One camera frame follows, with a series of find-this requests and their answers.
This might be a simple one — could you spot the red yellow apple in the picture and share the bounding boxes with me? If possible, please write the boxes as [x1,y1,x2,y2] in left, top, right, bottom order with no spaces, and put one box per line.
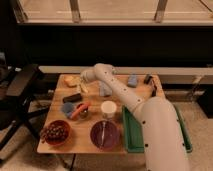
[64,76,77,87]

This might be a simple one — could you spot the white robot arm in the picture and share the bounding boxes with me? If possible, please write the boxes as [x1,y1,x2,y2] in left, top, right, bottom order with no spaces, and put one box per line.
[80,63,190,171]

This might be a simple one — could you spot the white plastic cup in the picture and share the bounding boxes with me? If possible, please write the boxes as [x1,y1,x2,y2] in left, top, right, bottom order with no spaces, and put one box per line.
[101,101,117,119]

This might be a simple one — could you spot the black rectangular block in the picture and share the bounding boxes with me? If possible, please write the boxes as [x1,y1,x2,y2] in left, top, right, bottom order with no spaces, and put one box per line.
[63,93,82,103]

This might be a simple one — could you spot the orange carrot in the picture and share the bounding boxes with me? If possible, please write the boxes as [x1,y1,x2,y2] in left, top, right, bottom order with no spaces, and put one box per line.
[70,102,91,120]

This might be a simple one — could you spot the blue folded cloth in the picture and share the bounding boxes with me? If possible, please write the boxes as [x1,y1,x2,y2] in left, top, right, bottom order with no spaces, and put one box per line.
[99,81,112,97]

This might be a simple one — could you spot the small glass jar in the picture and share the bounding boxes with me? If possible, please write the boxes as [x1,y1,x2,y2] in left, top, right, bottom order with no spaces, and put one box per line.
[79,109,89,119]

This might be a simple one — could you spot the white spoon in bowl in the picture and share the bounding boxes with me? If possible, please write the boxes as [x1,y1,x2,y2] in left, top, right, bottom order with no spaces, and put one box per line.
[101,121,106,142]

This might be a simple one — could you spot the red bowl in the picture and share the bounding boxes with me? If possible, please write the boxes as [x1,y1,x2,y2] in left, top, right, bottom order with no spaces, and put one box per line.
[42,120,71,146]

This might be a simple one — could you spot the bunch of dark grapes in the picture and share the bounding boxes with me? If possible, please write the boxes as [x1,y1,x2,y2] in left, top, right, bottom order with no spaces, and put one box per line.
[40,125,67,141]

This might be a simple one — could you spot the purple bowl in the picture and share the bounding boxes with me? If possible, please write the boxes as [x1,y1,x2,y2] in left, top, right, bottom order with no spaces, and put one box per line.
[90,120,120,151]

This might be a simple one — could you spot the black office chair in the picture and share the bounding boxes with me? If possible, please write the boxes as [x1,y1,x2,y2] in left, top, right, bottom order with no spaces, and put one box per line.
[0,52,49,151]

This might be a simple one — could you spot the small black object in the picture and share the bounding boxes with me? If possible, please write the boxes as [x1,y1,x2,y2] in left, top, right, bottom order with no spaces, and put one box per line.
[144,75,152,84]

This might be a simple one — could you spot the green plastic tray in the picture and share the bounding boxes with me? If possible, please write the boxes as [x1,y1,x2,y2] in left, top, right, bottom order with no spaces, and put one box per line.
[122,106,193,153]

